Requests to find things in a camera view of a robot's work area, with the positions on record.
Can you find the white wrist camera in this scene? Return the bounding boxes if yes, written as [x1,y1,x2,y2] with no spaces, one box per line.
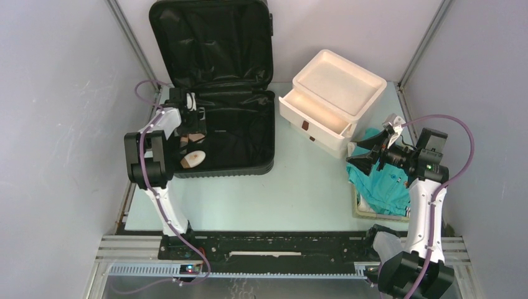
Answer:
[382,113,405,149]
[186,92,197,112]

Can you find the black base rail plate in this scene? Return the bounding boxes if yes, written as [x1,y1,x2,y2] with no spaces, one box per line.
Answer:
[158,230,413,278]

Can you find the white bottle orange logo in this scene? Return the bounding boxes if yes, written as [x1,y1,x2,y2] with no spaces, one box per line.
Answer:
[180,150,206,169]

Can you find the brown cosmetic tube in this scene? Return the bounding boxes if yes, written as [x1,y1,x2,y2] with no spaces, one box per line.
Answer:
[179,135,189,151]

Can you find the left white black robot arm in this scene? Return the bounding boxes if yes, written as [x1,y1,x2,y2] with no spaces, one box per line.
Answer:
[124,87,207,260]

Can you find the light teal bottom garment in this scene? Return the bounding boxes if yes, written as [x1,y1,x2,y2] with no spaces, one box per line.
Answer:
[346,128,413,217]

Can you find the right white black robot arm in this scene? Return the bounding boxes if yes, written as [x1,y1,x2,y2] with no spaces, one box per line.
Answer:
[346,125,455,298]

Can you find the pale yellow perforated basket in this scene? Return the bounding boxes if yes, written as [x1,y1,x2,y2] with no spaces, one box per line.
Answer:
[351,184,409,222]

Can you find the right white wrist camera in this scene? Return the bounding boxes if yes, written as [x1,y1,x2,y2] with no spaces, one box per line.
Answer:
[382,113,405,149]

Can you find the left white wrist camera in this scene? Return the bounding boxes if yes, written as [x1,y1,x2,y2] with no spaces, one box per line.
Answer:
[186,92,197,112]

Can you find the black ribbed hard-shell suitcase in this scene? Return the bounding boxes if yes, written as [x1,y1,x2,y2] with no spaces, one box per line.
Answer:
[148,1,275,179]

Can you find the peach cosmetic tube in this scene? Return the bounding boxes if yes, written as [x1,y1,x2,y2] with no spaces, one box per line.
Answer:
[188,133,206,143]

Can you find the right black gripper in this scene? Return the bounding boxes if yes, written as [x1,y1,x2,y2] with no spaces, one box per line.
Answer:
[346,128,418,176]

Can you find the white drawer unit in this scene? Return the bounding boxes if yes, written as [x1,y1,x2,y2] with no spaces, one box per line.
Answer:
[279,49,387,158]

